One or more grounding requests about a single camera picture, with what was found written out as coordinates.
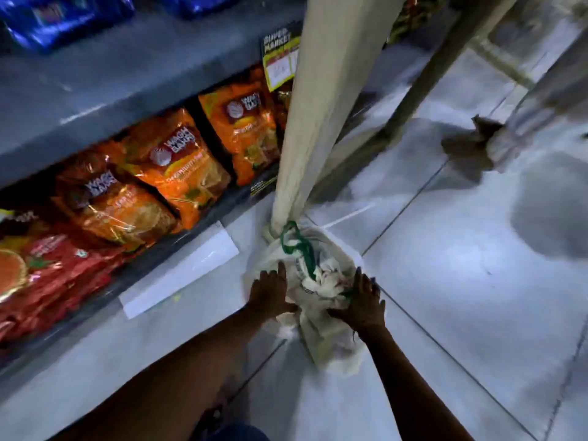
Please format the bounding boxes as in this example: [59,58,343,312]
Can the dark metal base shelf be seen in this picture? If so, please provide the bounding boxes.
[0,163,281,400]

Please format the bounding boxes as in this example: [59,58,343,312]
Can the person's right hand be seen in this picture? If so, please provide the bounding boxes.
[327,266,387,337]

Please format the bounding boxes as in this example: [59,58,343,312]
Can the slim cream shelf post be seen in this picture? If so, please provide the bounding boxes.
[383,0,522,140]

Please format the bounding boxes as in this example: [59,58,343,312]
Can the blue snack packet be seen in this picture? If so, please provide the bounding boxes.
[0,0,136,53]
[158,0,242,19]

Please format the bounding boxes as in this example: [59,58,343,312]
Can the yellow shelf price tag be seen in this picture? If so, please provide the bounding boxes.
[261,24,301,93]

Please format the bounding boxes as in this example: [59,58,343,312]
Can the cream metal crossbar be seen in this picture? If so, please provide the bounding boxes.
[468,36,539,90]

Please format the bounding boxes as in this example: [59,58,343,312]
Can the dark snack packets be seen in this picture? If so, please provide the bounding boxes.
[388,0,448,45]

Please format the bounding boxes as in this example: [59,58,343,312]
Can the red snack packet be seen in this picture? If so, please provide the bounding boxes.
[0,209,131,345]

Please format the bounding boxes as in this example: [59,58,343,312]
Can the white cloth bag green handles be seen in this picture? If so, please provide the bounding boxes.
[243,220,370,377]

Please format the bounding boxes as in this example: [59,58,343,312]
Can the cream metal shelf post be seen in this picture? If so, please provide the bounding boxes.
[269,0,407,238]

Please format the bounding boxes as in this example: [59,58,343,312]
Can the person's leg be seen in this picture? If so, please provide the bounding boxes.
[189,395,273,441]
[486,39,588,172]

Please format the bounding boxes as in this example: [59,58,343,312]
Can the person's left hand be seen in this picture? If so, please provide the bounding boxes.
[247,262,300,319]

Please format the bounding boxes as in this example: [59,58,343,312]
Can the person's left forearm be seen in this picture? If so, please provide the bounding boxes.
[48,304,281,441]

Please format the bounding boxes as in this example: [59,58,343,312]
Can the white plastic label strip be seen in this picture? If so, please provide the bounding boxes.
[119,221,240,320]

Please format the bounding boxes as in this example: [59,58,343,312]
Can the orange snack packet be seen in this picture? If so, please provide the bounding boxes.
[120,108,232,231]
[51,150,180,247]
[198,79,282,187]

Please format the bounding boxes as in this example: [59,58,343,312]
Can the grey metal shelf board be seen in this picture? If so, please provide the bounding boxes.
[0,0,307,190]

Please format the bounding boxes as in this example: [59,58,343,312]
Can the person's right forearm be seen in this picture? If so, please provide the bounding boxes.
[357,323,476,441]

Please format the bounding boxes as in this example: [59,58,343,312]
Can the crumpled white cloth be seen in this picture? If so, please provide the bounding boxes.
[301,258,353,300]

